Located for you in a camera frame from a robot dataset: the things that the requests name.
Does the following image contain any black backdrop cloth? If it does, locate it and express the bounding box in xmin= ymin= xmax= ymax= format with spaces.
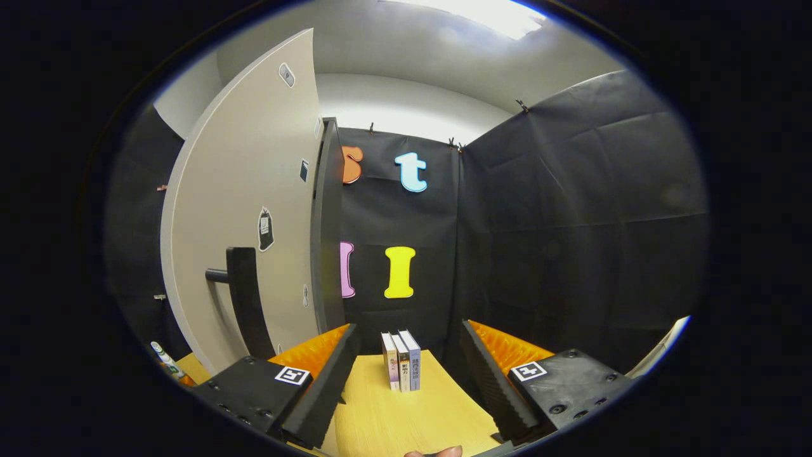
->
xmin=101 ymin=69 xmax=711 ymax=383

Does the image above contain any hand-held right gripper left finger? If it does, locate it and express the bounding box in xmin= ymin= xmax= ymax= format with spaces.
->
xmin=190 ymin=324 xmax=360 ymax=450

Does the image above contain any grey book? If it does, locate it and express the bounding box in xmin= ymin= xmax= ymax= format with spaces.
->
xmin=390 ymin=333 xmax=412 ymax=394

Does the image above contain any white book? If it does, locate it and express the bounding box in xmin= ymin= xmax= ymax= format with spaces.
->
xmin=381 ymin=332 xmax=401 ymax=392

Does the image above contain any white bottle with green label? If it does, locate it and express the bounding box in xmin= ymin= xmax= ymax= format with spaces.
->
xmin=150 ymin=341 xmax=189 ymax=382

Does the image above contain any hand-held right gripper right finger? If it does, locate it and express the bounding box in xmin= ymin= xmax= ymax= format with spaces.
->
xmin=460 ymin=319 xmax=635 ymax=445

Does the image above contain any long ceiling light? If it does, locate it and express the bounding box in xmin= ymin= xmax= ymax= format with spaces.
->
xmin=379 ymin=0 xmax=548 ymax=41

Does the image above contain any black door handle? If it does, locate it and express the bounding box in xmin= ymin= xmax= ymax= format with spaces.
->
xmin=204 ymin=246 xmax=277 ymax=361

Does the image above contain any beige cabinet door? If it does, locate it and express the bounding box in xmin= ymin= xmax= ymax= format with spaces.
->
xmin=159 ymin=27 xmax=326 ymax=376

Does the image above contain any blue book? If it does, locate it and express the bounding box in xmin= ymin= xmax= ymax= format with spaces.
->
xmin=398 ymin=329 xmax=422 ymax=392

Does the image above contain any dark grey cabinet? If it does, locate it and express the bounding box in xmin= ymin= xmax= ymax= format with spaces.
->
xmin=310 ymin=117 xmax=347 ymax=336

